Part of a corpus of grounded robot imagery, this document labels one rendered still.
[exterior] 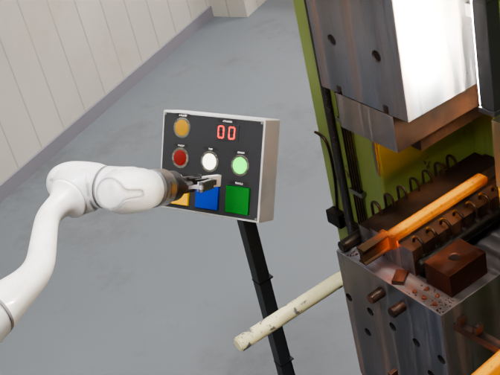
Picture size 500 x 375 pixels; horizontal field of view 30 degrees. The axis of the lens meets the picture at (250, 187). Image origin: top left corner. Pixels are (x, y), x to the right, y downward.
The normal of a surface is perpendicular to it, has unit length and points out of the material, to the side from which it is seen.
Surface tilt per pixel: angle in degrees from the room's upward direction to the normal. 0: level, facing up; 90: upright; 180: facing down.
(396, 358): 90
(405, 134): 90
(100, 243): 0
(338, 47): 90
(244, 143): 60
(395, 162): 90
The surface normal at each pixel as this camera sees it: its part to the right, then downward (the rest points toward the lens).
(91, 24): 0.86, 0.11
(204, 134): -0.52, 0.07
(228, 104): -0.21, -0.82
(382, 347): -0.80, 0.45
